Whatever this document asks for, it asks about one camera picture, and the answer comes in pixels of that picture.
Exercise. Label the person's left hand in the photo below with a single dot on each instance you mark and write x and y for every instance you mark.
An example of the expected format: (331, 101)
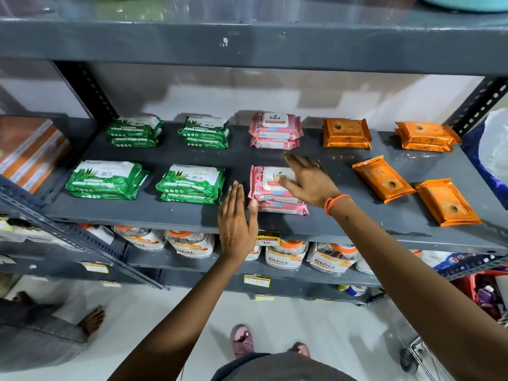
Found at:
(236, 230)

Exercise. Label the person's right hand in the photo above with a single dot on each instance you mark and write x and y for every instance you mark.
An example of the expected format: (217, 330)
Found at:
(313, 182)

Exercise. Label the person's left middle finger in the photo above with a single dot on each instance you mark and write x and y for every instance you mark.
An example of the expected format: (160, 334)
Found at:
(234, 202)

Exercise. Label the person's right thumb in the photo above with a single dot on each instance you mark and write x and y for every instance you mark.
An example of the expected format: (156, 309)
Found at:
(285, 185)

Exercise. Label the person's left thumb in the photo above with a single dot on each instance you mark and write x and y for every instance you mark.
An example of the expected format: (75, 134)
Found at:
(253, 212)

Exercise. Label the person's left little finger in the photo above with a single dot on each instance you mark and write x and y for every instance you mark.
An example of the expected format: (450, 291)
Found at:
(221, 212)

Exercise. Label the pink wipes packet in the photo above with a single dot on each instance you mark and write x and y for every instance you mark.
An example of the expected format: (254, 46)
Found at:
(276, 120)
(281, 209)
(274, 144)
(262, 182)

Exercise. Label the person's left forearm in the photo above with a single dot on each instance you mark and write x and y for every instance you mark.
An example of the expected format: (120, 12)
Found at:
(186, 321)

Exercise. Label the person's right forearm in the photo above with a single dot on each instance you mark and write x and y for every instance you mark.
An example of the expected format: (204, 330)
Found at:
(416, 289)

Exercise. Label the yellow price label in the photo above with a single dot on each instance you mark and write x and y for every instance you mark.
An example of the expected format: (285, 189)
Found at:
(257, 280)
(268, 238)
(264, 298)
(111, 284)
(95, 267)

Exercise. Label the group of orange wipes packets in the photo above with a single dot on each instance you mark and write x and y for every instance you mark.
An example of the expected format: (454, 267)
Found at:
(347, 132)

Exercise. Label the group of green wipes packets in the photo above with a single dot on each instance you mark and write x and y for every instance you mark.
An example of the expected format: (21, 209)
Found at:
(105, 178)

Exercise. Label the pink sandal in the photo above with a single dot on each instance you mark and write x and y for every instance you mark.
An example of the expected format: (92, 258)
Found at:
(301, 349)
(242, 341)

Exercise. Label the grey metal shelf rack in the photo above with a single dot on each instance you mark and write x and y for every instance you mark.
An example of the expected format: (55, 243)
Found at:
(277, 47)

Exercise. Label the person's grey garment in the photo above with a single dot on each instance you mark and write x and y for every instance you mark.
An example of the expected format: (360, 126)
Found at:
(285, 369)

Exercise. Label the grey metal side rack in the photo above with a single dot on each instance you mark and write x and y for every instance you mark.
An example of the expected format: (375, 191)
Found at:
(59, 234)

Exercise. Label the blue plastic bag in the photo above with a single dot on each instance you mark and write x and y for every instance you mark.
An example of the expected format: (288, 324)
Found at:
(476, 154)

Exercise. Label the blue snack packet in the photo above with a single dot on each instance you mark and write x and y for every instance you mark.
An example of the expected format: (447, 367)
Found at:
(464, 261)

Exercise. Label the stack of brown orange boxes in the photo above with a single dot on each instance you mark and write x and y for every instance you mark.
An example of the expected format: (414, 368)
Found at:
(31, 150)

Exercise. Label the white plastic bag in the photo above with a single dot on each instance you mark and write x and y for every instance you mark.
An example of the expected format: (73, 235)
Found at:
(496, 146)

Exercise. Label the metal shopping trolley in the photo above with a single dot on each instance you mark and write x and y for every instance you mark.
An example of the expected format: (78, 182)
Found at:
(416, 359)

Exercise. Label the red plastic basket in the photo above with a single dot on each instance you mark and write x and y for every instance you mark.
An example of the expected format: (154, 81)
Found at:
(484, 293)

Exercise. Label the teal plastic basin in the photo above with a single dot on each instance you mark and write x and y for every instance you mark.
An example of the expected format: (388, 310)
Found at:
(468, 1)

